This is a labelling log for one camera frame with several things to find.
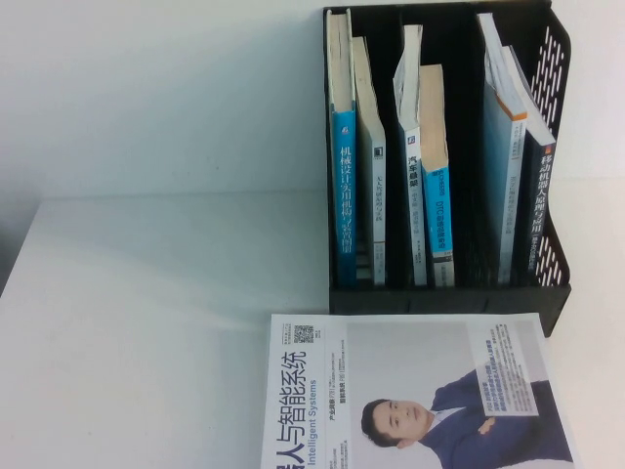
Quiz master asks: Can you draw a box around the blue and white DTC book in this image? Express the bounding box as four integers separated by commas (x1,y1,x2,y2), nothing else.
418,63,456,290

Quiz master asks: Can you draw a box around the blue spine mechanical design book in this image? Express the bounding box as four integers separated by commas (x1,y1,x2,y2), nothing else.
325,8,361,288

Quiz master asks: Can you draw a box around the grey spine paperback book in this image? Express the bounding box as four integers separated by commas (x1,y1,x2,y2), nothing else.
350,35,389,287

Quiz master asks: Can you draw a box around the white spine book crumpled cover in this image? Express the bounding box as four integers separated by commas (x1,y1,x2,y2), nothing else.
392,23,427,288

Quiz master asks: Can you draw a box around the black mesh book stand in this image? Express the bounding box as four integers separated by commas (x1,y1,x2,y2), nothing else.
321,0,574,339

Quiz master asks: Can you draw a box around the white blue book right slot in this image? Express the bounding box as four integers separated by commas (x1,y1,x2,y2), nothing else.
476,12,530,286

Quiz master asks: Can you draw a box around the black spine robotics book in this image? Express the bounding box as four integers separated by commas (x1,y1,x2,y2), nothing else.
510,45,559,287

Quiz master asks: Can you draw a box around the white magazine with suited man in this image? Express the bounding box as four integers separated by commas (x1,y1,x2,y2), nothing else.
260,312,585,469

